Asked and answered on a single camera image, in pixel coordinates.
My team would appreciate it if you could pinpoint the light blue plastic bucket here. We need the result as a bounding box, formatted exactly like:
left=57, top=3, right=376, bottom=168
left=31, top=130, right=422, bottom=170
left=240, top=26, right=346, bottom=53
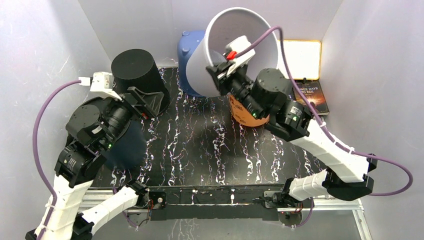
left=177, top=30, right=205, bottom=97

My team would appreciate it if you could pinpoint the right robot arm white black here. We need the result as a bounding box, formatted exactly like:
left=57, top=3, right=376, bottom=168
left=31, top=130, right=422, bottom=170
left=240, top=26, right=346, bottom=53
left=206, top=63, right=376, bottom=207

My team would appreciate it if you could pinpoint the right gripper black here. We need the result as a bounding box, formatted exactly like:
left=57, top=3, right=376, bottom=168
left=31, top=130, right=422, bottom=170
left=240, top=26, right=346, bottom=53
left=207, top=61, right=265, bottom=121

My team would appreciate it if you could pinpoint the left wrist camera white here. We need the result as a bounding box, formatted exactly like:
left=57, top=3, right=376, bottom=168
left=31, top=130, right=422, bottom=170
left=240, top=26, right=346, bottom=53
left=78, top=71, right=122, bottom=101

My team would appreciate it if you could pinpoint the small whiteboard yellow frame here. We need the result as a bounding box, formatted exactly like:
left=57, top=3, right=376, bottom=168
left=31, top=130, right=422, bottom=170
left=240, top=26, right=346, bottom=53
left=283, top=40, right=322, bottom=81

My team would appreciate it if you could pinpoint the large dark blue bucket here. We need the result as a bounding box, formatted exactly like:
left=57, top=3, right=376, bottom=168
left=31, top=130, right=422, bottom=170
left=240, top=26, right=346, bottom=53
left=84, top=96, right=148, bottom=171

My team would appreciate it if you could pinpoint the grey plastic bucket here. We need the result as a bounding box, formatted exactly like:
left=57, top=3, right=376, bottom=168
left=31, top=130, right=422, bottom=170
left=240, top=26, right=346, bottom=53
left=186, top=7, right=281, bottom=97

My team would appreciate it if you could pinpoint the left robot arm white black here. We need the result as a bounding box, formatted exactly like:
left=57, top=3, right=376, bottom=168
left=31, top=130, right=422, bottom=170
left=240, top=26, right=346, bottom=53
left=25, top=87, right=164, bottom=240

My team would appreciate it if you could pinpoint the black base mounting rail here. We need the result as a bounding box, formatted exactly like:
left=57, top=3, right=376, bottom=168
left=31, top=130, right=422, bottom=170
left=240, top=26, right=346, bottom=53
left=145, top=185, right=316, bottom=222

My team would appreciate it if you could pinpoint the black ribbed plastic bucket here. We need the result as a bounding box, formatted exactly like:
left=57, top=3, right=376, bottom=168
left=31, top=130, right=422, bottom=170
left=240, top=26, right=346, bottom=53
left=111, top=48, right=170, bottom=114

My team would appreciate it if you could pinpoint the Three Days To See book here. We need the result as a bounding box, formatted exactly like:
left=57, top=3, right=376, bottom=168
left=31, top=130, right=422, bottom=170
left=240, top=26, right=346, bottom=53
left=295, top=79, right=330, bottom=116

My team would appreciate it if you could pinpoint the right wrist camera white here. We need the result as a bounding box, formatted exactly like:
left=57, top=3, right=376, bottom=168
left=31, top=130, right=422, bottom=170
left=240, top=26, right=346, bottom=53
left=225, top=35, right=256, bottom=77

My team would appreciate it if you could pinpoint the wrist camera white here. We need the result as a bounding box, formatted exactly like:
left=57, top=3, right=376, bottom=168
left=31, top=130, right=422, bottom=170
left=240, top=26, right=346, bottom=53
left=225, top=35, right=256, bottom=77
left=78, top=71, right=122, bottom=101

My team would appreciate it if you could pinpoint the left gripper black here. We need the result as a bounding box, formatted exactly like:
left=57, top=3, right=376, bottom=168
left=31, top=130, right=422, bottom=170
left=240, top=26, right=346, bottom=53
left=100, top=86, right=164, bottom=150

